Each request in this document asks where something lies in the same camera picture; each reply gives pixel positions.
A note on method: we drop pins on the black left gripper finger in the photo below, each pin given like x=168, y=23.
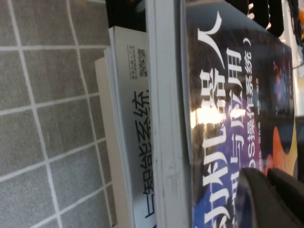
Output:
x=273, y=204

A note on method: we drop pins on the dark mobile robot book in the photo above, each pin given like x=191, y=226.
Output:
x=237, y=107

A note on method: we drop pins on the white book with QR code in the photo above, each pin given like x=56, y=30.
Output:
x=133, y=107

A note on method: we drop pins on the cream paper book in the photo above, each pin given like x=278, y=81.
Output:
x=107, y=118

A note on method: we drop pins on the black plastic book stand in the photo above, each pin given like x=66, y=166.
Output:
x=126, y=14

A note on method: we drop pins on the grey checked tablecloth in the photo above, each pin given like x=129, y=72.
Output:
x=47, y=118

